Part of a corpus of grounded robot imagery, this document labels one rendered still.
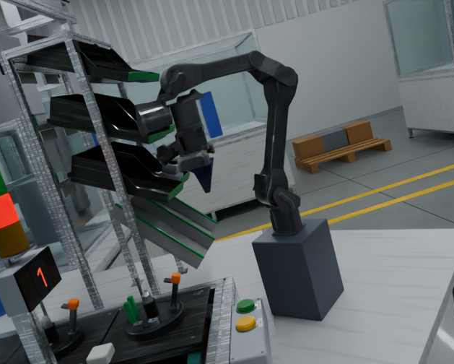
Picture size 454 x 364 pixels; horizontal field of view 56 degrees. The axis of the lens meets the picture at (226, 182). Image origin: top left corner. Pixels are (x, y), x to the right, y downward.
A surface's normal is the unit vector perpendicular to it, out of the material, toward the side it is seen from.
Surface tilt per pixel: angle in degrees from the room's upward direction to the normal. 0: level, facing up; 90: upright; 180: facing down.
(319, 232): 90
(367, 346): 0
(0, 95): 90
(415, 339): 0
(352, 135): 90
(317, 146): 90
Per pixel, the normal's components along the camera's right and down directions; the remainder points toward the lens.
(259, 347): -0.27, -0.94
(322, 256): 0.76, -0.08
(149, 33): 0.13, 0.18
